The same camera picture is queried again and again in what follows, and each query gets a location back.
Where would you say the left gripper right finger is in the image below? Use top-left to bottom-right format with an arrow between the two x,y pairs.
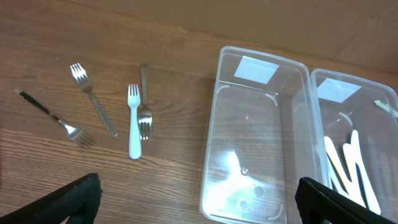
295,177 -> 395,224

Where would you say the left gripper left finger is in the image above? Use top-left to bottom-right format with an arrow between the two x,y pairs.
1,173 -> 103,224

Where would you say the yellow plastic knife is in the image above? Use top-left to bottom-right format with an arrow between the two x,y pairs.
324,136 -> 365,207

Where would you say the white plastic knife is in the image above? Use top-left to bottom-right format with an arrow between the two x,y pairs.
343,130 -> 381,215

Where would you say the black-handled metal fork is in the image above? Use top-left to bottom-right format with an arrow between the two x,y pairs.
15,88 -> 95,148

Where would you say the long silver metal fork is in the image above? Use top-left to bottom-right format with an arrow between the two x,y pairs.
70,63 -> 118,138

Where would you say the cream plastic knife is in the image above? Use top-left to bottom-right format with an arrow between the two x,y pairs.
374,100 -> 398,118

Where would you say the left clear plastic container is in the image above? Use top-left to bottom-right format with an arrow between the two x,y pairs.
200,46 -> 323,223

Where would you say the clear plastic container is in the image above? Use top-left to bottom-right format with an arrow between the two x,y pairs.
311,68 -> 397,222
200,46 -> 323,223

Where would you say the right clear plastic container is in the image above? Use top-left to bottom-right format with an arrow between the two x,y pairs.
311,68 -> 397,222

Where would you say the thick white plastic fork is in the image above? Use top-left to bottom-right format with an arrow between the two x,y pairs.
127,84 -> 142,159

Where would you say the short silver metal fork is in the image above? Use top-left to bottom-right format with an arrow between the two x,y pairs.
137,64 -> 152,140

